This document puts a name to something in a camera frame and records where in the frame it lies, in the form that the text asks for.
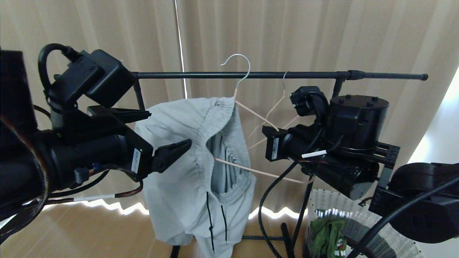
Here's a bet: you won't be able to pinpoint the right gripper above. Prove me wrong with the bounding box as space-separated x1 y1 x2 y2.
262 125 328 162

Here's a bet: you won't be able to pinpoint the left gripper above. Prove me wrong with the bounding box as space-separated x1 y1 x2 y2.
50 106 193 189

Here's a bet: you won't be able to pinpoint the pink clothes hanger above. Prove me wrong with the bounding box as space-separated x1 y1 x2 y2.
214 54 316 185
246 71 302 151

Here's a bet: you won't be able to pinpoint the pale grey shorts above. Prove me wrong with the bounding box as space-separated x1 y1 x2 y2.
134 97 257 258

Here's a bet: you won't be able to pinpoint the black clothes rack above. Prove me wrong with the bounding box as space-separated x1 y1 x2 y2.
54 70 429 258

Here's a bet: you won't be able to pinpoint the white laundry basket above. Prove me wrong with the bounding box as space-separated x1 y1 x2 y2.
303 189 424 258

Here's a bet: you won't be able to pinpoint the green garment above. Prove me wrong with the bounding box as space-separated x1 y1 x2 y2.
308 217 348 258

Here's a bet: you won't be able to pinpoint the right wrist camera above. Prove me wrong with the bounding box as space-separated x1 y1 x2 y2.
289 85 325 129

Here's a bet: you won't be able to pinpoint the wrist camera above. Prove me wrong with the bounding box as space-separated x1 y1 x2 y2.
47 49 137 144
289 85 325 129

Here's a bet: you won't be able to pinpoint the black cable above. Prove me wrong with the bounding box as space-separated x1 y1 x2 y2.
38 43 79 98
258 91 331 258
346 176 459 258

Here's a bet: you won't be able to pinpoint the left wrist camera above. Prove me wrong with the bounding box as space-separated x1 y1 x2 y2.
47 49 137 144

